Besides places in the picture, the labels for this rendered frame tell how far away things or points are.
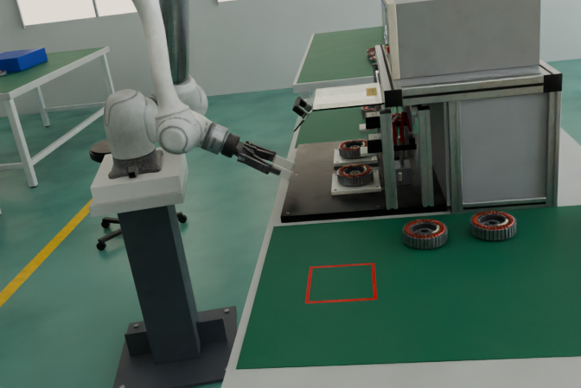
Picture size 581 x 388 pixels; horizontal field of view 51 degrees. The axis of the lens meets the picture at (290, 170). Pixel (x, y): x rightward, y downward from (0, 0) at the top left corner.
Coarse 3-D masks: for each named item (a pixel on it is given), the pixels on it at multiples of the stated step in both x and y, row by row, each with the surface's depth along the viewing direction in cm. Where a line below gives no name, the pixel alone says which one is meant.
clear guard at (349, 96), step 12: (372, 84) 185; (312, 96) 184; (324, 96) 178; (336, 96) 177; (348, 96) 175; (360, 96) 173; (372, 96) 172; (312, 108) 168; (324, 108) 166; (336, 108) 166; (300, 120) 171
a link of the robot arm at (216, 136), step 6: (210, 126) 185; (216, 126) 186; (222, 126) 188; (210, 132) 184; (216, 132) 184; (222, 132) 185; (210, 138) 184; (216, 138) 184; (222, 138) 184; (204, 144) 185; (210, 144) 184; (216, 144) 185; (222, 144) 185; (210, 150) 186; (216, 150) 185
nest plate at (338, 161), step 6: (336, 150) 217; (336, 156) 211; (366, 156) 208; (372, 156) 207; (336, 162) 206; (342, 162) 205; (348, 162) 205; (354, 162) 205; (360, 162) 205; (366, 162) 204; (372, 162) 204
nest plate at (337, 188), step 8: (336, 176) 194; (376, 176) 190; (336, 184) 188; (368, 184) 185; (376, 184) 184; (336, 192) 183; (344, 192) 183; (352, 192) 182; (360, 192) 182; (368, 192) 182
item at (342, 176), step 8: (344, 168) 190; (352, 168) 191; (360, 168) 190; (368, 168) 188; (344, 176) 184; (352, 176) 183; (360, 176) 183; (368, 176) 184; (344, 184) 185; (352, 184) 184; (360, 184) 184
